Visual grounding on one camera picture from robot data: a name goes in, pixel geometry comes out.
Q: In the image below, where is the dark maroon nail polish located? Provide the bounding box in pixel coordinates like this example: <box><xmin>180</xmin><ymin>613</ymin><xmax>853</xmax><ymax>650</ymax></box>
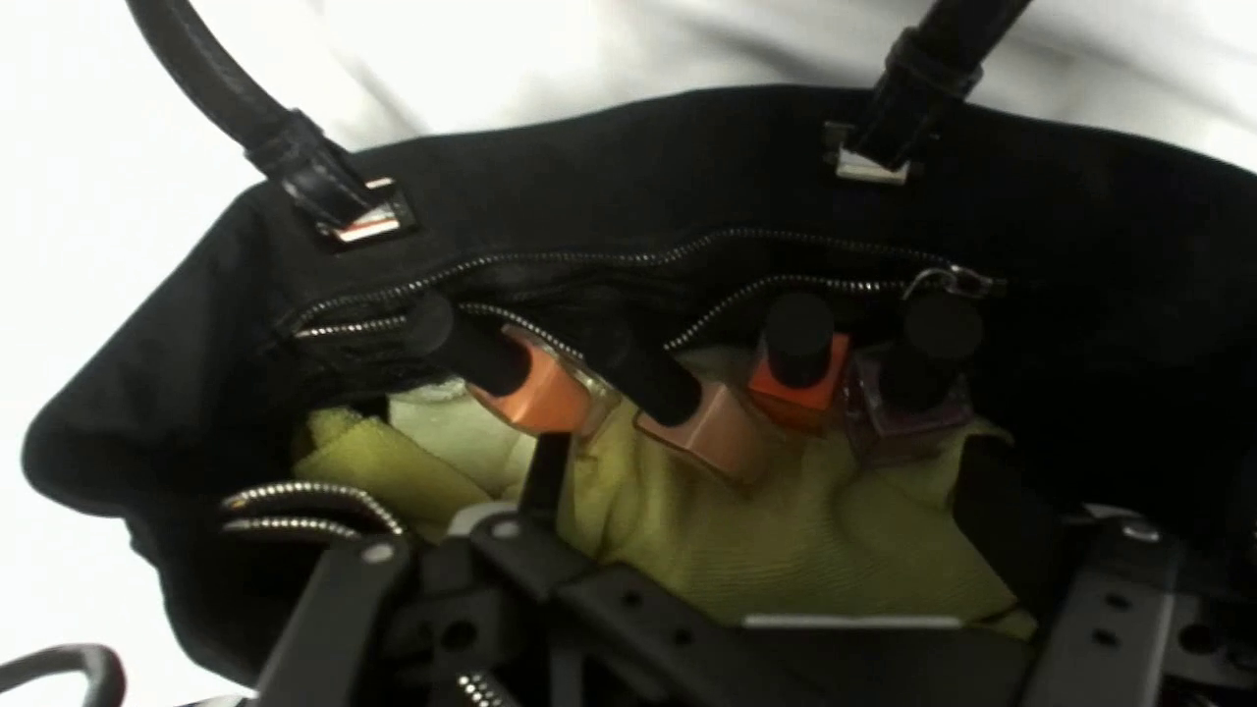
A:
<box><xmin>853</xmin><ymin>294</ymin><xmax>988</xmax><ymax>464</ymax></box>

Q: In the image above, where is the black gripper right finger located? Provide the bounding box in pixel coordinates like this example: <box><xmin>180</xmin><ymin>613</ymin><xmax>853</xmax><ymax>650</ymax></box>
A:
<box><xmin>1016</xmin><ymin>520</ymin><xmax>1181</xmax><ymax>707</ymax></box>

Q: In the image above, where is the white tablecloth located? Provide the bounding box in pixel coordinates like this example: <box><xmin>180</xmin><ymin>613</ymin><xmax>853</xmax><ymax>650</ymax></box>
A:
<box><xmin>0</xmin><ymin>0</ymin><xmax>1257</xmax><ymax>707</ymax></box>

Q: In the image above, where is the yellow cloth in bag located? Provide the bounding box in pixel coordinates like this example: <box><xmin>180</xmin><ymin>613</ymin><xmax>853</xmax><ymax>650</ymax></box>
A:
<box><xmin>291</xmin><ymin>358</ymin><xmax>1037</xmax><ymax>642</ymax></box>

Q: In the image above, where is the peach nail polish back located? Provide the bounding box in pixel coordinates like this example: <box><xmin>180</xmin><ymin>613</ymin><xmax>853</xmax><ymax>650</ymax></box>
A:
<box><xmin>638</xmin><ymin>372</ymin><xmax>774</xmax><ymax>491</ymax></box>

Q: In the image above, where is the orange nail polish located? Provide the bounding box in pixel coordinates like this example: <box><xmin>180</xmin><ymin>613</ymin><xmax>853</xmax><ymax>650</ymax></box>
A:
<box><xmin>405</xmin><ymin>294</ymin><xmax>608</xmax><ymax>438</ymax></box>

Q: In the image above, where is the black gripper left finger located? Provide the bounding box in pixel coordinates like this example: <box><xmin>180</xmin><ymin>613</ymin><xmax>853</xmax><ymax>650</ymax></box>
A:
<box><xmin>250</xmin><ymin>481</ymin><xmax>736</xmax><ymax>707</ymax></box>

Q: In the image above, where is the red-orange nail polish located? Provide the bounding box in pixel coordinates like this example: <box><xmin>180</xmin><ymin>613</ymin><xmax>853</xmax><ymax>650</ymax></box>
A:
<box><xmin>748</xmin><ymin>290</ymin><xmax>850</xmax><ymax>432</ymax></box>

